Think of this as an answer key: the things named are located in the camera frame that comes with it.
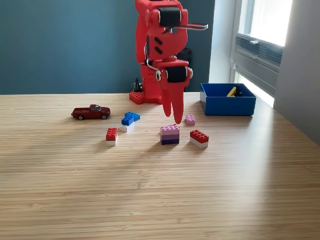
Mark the yellow toy digger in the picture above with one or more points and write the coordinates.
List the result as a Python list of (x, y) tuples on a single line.
[(231, 92)]

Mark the blue plastic bin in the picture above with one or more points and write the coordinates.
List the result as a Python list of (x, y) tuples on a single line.
[(230, 106)]

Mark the white framed window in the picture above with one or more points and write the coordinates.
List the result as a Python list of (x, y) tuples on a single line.
[(270, 20)]

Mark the grey louvred window vent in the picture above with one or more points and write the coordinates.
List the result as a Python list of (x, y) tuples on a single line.
[(265, 51)]

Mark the dark wooden chair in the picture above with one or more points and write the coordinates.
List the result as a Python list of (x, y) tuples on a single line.
[(189, 56)]

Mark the pink and purple brick stack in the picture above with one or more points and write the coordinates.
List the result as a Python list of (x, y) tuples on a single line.
[(170, 136)]

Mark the red and white brick stack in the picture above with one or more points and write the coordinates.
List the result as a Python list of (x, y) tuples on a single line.
[(199, 138), (111, 135)]

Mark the dark red toy car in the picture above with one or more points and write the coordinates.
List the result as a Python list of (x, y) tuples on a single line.
[(90, 112)]

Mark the blue and white brick stack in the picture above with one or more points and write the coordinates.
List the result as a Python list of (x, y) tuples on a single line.
[(130, 118)]

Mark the small pink brick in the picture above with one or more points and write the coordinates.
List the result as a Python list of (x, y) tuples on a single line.
[(190, 120)]

